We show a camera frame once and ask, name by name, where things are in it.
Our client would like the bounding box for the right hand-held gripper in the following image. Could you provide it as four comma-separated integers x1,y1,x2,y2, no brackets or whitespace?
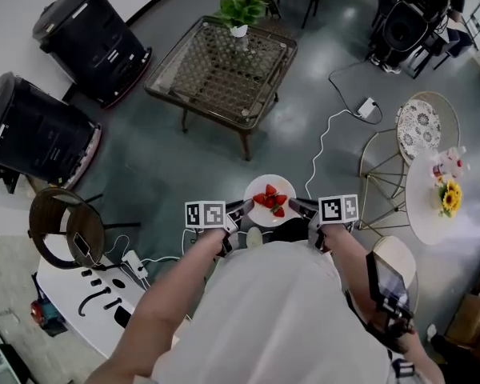
288,194,360,252

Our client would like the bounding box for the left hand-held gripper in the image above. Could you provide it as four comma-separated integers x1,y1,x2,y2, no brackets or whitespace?
185,198,254,258

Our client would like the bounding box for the white plate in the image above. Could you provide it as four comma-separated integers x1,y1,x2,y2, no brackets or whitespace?
243,174,298,228

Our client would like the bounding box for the person's left forearm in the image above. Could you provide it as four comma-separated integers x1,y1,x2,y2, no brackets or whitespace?
83,226,229,384

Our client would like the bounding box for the person's right forearm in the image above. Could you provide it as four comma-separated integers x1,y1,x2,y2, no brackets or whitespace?
322,222,446,384

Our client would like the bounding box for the cream round chair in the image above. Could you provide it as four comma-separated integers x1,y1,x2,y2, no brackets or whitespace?
371,235,420,299

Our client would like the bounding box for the person's white shirt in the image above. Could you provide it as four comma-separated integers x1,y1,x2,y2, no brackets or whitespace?
151,240,393,384

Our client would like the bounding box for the white round table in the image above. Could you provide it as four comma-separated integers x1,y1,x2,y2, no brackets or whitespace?
405,146,480,247

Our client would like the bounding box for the white power adapter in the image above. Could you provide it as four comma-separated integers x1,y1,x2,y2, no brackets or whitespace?
356,97,378,120

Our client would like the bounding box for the white power strip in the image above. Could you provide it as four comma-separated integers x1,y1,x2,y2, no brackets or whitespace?
121,250,150,280

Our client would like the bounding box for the glass-top wicker table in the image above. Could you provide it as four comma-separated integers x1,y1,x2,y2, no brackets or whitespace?
143,15,298,162

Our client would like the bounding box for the patterned seat cushion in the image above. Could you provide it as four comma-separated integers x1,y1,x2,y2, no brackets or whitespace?
396,98,442,161

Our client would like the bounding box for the sunflower bouquet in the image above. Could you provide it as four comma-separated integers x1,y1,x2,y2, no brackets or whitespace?
434,178,464,218

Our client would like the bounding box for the pack of pink bottles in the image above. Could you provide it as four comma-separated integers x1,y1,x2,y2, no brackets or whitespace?
430,146,470,180

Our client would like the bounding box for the dark wooden round chair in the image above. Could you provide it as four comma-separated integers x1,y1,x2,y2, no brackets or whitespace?
27,186,142,270

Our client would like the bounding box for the smartphone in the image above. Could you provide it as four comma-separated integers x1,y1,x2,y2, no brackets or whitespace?
72,232,91,258

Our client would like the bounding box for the white board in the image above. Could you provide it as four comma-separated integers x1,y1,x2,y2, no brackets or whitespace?
35,253,179,360

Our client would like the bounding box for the green potted plant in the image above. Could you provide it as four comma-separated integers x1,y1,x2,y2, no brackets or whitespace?
214,0,271,38

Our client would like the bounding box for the cardboard box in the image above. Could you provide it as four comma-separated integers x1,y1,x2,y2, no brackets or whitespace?
443,292,480,360

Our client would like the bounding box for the black wheeled robot machine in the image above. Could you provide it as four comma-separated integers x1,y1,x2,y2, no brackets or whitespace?
0,71,102,190
31,0,153,110

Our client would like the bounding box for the red and teal tool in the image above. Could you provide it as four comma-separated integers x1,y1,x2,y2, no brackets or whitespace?
29,299,68,336

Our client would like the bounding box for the white cable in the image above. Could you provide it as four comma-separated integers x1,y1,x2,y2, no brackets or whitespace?
303,108,354,200

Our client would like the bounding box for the gold wire chair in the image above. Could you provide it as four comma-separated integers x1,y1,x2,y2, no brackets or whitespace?
358,90,462,232

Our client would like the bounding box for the black cable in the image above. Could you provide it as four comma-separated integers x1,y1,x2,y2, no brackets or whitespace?
327,59,384,126

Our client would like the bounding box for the curved black handle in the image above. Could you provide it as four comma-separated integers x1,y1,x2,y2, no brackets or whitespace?
77,286,113,318

